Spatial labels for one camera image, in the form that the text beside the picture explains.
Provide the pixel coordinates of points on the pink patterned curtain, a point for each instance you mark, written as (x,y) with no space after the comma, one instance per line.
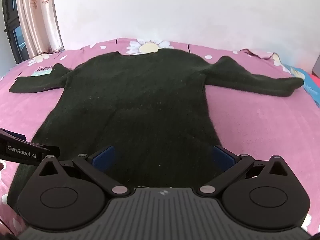
(40,17)

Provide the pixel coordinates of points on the dark green knit sweater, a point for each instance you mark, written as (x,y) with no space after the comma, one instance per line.
(140,100)

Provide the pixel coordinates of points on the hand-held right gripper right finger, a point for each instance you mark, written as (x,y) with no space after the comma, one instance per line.
(221,156)

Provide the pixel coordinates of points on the pink floral bedsheet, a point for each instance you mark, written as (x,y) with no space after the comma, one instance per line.
(262,120)

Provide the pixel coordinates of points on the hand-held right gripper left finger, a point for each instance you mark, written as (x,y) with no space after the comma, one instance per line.
(103,158)

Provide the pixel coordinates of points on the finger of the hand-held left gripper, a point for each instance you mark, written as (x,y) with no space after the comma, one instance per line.
(16,136)

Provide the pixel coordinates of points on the dark framed window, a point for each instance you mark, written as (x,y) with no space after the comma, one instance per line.
(13,30)

